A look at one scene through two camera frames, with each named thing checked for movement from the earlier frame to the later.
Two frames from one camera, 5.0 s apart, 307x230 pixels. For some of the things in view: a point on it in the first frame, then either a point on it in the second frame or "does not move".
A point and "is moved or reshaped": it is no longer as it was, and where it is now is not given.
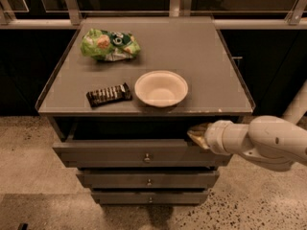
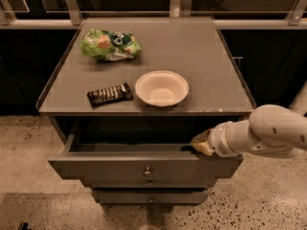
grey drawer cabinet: x=123 y=97 does not move
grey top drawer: x=136 y=153 is moved or reshaped
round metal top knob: x=147 y=158 → x=147 y=172
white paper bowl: x=161 y=88 does not move
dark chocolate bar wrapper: x=111 y=94 does not move
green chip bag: x=108 y=45 does not move
